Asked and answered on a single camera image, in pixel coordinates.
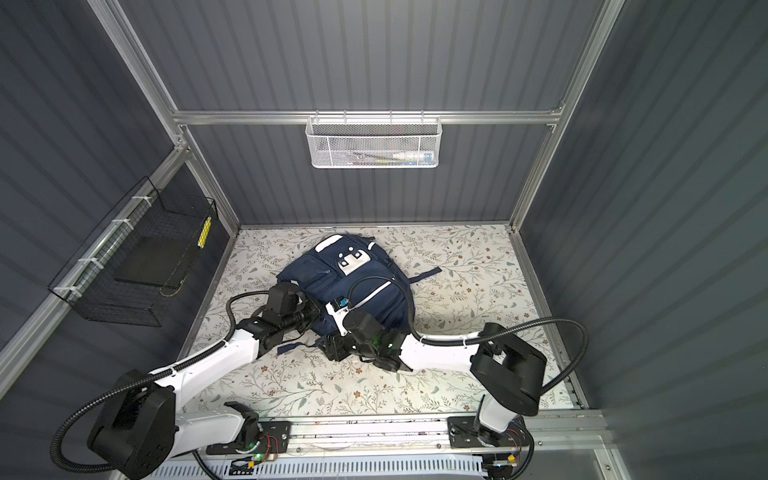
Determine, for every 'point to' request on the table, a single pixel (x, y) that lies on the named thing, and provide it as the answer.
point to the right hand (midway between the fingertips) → (325, 342)
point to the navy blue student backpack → (341, 273)
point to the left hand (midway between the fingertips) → (330, 303)
